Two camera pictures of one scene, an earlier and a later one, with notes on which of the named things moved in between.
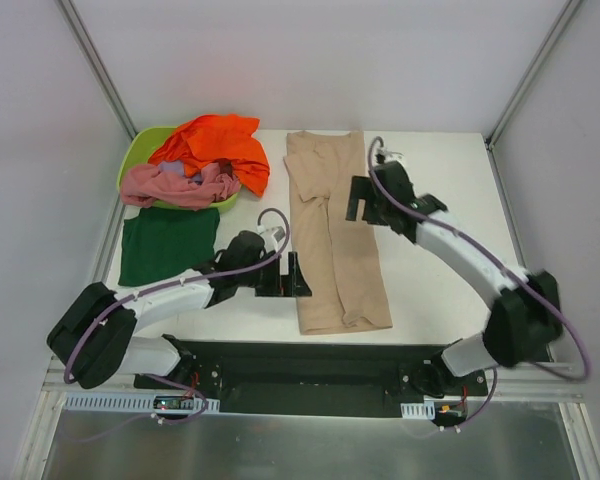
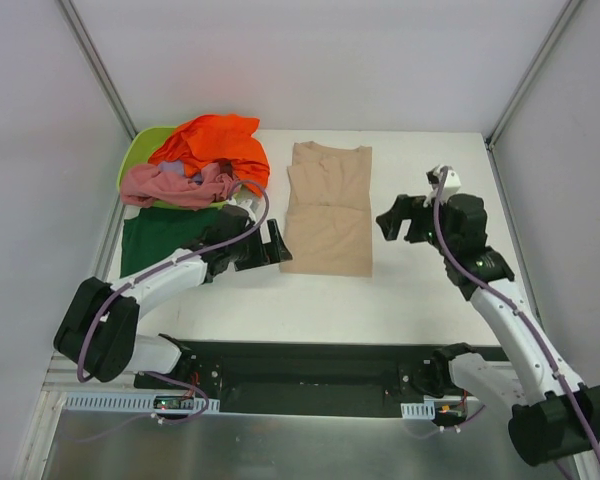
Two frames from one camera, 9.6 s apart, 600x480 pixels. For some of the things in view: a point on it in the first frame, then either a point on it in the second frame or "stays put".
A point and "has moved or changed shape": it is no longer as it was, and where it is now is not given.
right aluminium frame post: [493, 135] stays put
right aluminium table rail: [511, 217] stays put
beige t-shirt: [339, 258] has moved or changed shape
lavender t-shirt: [177, 167] stays put
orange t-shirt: [210, 138] stays put
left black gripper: [278, 279] -> [259, 247]
